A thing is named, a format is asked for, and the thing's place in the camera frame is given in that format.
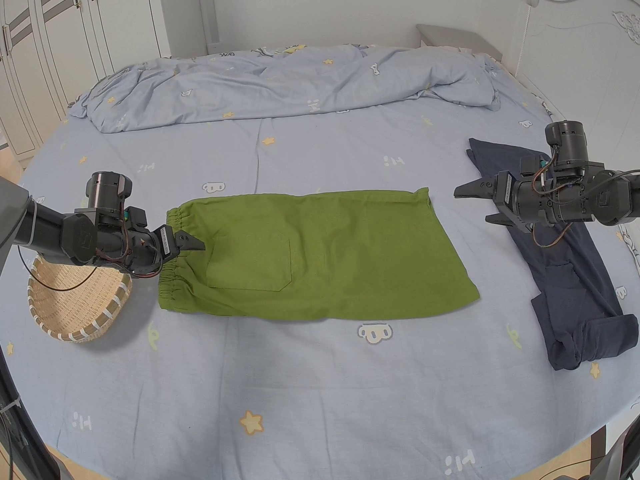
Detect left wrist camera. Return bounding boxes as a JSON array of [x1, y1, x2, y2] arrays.
[[121, 206, 149, 230]]

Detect pale blue quilt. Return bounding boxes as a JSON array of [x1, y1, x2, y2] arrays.
[[67, 43, 502, 134]]

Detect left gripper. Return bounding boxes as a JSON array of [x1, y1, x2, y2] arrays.
[[119, 224, 207, 280]]

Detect green shorts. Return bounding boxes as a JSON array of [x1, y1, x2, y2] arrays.
[[157, 187, 482, 323]]

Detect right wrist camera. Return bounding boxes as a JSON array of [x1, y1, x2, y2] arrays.
[[520, 154, 551, 181]]

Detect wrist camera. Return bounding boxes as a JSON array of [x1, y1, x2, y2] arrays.
[[520, 154, 551, 181], [121, 206, 149, 230]]

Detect round woven basket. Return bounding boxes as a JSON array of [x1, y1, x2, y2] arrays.
[[26, 255, 134, 344]]

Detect bed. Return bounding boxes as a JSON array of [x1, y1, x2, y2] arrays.
[[0, 0, 640, 480]]

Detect dark blue garment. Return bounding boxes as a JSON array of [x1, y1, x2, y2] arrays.
[[466, 138, 640, 372]]

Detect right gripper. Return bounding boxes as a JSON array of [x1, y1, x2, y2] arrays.
[[453, 170, 556, 234]]

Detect white wardrobe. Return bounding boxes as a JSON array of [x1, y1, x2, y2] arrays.
[[0, 0, 173, 158]]

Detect black cable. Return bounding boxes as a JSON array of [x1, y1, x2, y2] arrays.
[[16, 244, 103, 293]]

